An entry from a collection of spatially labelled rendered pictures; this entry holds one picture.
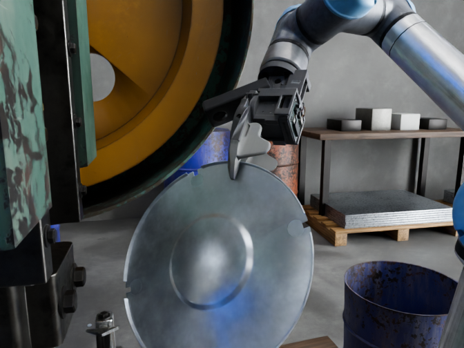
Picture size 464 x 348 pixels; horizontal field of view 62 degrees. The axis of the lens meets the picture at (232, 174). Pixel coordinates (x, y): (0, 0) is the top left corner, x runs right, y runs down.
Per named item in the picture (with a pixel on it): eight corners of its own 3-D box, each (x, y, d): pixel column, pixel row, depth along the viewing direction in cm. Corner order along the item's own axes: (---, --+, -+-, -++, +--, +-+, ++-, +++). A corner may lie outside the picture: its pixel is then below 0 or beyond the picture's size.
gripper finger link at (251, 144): (257, 168, 51) (276, 118, 55) (217, 166, 53) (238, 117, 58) (263, 183, 53) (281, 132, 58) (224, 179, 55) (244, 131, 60)
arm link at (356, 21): (384, -32, 62) (333, 10, 71) (339, -47, 56) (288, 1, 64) (400, 12, 61) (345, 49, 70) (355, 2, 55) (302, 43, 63)
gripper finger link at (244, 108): (235, 132, 54) (254, 90, 59) (226, 132, 55) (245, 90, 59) (245, 155, 57) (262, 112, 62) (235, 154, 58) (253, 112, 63)
